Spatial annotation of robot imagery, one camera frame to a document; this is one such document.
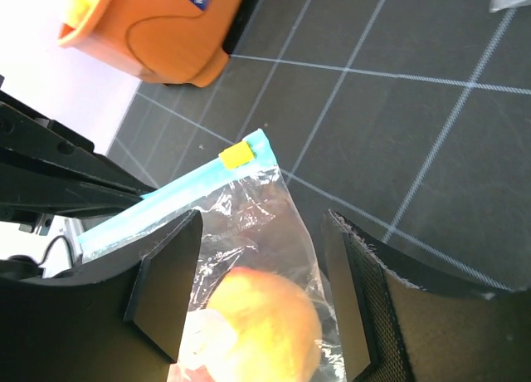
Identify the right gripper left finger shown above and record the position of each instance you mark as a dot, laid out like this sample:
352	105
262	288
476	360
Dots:
119	317

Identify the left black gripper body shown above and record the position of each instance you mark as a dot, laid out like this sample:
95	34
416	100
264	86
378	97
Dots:
49	170

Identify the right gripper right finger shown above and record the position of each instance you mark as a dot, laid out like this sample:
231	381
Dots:
402	320

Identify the small yellow orange fruit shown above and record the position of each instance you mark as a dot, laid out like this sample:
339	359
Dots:
256	326

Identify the blue zip top bag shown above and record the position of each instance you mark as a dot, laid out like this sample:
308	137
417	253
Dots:
248	220

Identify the orange plastic fruit basket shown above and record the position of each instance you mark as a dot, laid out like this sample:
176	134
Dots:
157	41

